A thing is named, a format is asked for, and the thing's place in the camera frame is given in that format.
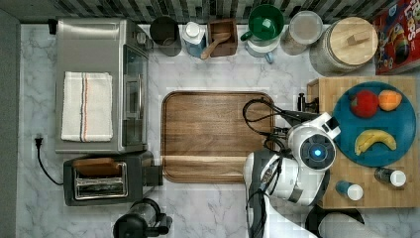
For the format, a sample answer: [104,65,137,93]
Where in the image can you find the black drawer handle bar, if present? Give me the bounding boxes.
[297,93,319,113]

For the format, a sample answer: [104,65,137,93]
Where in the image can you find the wooden drawer cabinet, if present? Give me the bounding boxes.
[306,76,419,209]

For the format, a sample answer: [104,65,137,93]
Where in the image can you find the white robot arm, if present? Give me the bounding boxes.
[243,113,341,238]

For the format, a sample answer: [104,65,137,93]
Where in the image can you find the wooden serving tray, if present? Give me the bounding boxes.
[160,91,274,183]

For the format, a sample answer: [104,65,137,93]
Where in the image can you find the brown wooden box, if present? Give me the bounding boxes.
[207,19,238,58]

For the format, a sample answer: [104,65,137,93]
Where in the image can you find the wooden spoon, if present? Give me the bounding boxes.
[200,33,231,60]

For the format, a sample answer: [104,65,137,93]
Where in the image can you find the blue bottle with white cap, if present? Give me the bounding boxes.
[181,22,207,58]

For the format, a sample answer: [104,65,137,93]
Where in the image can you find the black and chrome toaster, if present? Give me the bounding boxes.
[63,151,162,206]

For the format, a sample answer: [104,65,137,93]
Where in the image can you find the white and blue mug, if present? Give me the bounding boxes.
[245,39,279,63]

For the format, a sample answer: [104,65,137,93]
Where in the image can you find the dark grey metal cup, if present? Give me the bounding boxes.
[150,16,182,57]

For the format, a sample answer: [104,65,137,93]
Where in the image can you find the green mug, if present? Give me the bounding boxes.
[240,4,284,42]

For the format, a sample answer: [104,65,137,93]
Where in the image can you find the stainless steel toaster oven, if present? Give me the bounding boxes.
[55,18,149,154]

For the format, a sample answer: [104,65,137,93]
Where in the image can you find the white striped dish towel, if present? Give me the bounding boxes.
[60,71,113,143]

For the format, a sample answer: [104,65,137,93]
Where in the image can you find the slice of brown toast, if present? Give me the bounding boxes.
[72,158,121,177]

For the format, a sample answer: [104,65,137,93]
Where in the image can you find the clear jar with white lid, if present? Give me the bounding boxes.
[280,11,323,56]

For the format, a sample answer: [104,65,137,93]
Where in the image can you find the red apple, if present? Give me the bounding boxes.
[350,89,378,118]

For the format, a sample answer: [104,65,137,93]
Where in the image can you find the glass jar with wooden lid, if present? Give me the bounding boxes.
[309,17,378,75]

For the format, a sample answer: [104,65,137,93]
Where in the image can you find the yellow banana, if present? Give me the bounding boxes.
[355,129,397,156]

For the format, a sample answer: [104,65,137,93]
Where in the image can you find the black and white kettle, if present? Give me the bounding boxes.
[305,205,385,238]

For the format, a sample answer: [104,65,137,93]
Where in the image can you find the blue shaker with white cap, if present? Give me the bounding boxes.
[336,180,364,201]

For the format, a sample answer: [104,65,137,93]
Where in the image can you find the orange fruit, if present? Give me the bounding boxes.
[378,90,402,111]

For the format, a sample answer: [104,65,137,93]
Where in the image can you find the blue round plate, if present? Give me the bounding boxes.
[333,81,416,167]

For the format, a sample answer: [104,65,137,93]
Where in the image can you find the dark shaker with white cap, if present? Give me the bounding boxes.
[374,168,406,187]

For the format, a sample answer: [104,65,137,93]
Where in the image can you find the red cereal box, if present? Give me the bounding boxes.
[373,0,420,75]

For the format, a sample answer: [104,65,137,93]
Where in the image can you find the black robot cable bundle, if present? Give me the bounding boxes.
[242,97,320,238]

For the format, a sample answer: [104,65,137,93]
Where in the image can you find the black power cord plug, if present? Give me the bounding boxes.
[34,133,64,186]

